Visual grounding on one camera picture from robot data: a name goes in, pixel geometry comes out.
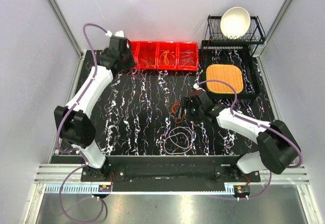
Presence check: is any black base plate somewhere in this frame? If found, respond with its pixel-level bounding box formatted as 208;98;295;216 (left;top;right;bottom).
81;155;261;183

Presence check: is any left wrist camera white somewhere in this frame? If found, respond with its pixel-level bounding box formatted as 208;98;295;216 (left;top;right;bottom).
105;30;125;38

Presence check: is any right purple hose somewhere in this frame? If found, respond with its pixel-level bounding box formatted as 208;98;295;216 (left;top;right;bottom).
197;79;303;201

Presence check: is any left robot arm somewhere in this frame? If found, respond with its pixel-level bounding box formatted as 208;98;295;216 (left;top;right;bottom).
54;31;136;181

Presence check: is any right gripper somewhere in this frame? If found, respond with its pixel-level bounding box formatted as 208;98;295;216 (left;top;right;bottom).
174;97;204;123

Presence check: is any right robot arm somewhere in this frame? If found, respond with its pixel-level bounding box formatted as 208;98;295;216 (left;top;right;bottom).
175;89;302;182

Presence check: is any orange cable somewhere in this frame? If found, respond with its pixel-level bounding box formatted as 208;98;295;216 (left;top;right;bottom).
171;101;185;123

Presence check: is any grey slotted cable duct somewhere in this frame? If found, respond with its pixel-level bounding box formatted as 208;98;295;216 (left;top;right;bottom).
45;182;250;195

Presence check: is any white bowl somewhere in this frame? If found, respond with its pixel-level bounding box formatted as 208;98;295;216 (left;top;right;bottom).
220;7;251;39

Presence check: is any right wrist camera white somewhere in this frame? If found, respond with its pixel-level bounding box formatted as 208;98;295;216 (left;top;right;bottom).
193;83;205;92

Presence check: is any thin purple cable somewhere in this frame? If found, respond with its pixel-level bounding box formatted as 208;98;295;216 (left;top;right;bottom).
180;50;198;66

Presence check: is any black tray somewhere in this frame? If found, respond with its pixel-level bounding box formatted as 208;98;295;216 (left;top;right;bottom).
199;40;260;101

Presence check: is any red bin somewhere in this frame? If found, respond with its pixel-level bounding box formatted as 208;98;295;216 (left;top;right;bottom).
130;41;139;69
138;41;158;70
177;43;199;72
156;42;179;71

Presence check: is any black wire dish rack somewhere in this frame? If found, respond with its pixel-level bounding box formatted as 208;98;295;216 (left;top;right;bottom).
205;15;266;46

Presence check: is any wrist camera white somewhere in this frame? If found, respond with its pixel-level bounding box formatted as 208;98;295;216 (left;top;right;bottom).
105;30;125;38
193;83;205;92

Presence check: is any white cup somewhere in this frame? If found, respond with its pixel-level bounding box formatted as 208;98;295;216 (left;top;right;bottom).
252;41;267;57

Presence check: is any white cable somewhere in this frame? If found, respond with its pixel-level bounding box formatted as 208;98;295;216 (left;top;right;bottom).
164;126;196;155

